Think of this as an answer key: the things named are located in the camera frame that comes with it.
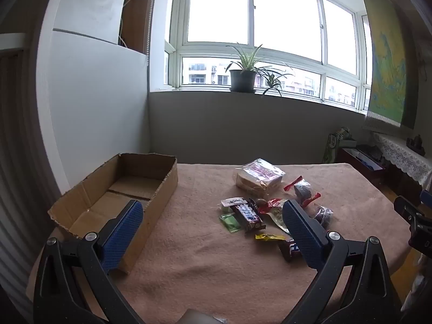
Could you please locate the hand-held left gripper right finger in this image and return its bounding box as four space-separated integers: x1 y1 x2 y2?
282 199 403 324

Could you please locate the white framed window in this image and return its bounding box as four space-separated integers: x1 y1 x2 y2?
164 0 372 112

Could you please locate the potted spider plant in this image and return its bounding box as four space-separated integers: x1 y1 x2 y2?
225 42 294 98

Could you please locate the green yellow wall map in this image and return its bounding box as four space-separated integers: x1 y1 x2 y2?
356 0 419 130

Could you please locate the small brown chocolate bar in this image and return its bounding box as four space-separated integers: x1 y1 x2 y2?
277 238 302 263

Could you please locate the brown wooden shelf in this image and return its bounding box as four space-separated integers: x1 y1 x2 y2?
120 0 152 55

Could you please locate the dark purple candy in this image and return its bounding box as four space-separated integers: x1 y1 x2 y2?
312 206 335 228

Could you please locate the clear red green snack packet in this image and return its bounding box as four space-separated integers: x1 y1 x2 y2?
262 198 291 234

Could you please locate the dark candy with red wrapper ends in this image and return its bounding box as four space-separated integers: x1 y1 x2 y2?
283 175 321 208

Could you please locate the green candy packet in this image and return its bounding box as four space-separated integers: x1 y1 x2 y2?
219 213 241 234

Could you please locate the dark ornament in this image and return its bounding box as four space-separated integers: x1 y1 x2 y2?
407 134 426 156

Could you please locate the white ribbed radiator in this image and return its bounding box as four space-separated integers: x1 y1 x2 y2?
0 49 61 311

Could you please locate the clear bagged sliced bread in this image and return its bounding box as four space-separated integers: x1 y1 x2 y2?
234 158 285 198

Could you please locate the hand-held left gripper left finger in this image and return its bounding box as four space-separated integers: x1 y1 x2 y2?
33 199 146 324

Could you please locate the large brown chocolate bar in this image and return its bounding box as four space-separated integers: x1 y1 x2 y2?
231 200 264 232

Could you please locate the small white sachet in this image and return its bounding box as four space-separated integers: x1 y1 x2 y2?
221 197 248 209

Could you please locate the white cabinet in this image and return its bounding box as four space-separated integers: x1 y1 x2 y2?
37 0 150 193

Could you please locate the brown cardboard box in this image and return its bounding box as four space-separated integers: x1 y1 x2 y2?
47 153 179 275

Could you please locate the green carton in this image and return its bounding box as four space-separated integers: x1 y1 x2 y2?
322 126 356 164

